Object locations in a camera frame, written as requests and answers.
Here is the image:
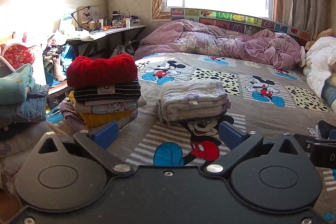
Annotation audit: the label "white floral padded garment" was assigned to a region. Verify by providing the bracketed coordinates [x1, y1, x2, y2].
[156, 80, 231, 123]

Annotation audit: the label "black folded garment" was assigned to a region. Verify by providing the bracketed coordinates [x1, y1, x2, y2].
[318, 121, 336, 139]

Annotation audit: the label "dark side desk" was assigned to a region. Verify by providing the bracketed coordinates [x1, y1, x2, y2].
[66, 24, 147, 57]

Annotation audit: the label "pile of rolled quilts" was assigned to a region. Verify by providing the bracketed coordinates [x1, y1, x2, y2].
[301, 28, 335, 111]

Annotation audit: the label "folded blue denim jeans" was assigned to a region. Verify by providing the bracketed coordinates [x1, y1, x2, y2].
[1, 84, 49, 127]

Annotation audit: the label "purple floral duvet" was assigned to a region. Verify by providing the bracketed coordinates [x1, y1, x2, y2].
[135, 19, 304, 70]

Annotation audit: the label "black white striped garment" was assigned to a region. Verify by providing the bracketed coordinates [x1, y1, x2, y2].
[73, 79, 141, 103]

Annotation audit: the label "Mickey Mouse bed blanket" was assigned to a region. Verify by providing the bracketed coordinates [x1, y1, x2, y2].
[105, 52, 336, 224]

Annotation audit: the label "yellow folded garment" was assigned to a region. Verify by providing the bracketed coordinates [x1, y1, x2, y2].
[68, 90, 137, 129]

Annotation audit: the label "red knitted folded sweater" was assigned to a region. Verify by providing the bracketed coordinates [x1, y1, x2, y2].
[66, 53, 138, 89]

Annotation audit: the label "teal folded garment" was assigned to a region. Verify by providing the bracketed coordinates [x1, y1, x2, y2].
[0, 64, 35, 105]

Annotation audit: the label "colourful alphabet foam headboard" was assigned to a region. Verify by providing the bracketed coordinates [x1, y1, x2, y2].
[170, 7, 312, 46]

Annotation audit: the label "black desk lamp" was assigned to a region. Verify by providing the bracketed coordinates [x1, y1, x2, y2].
[71, 6, 91, 31]

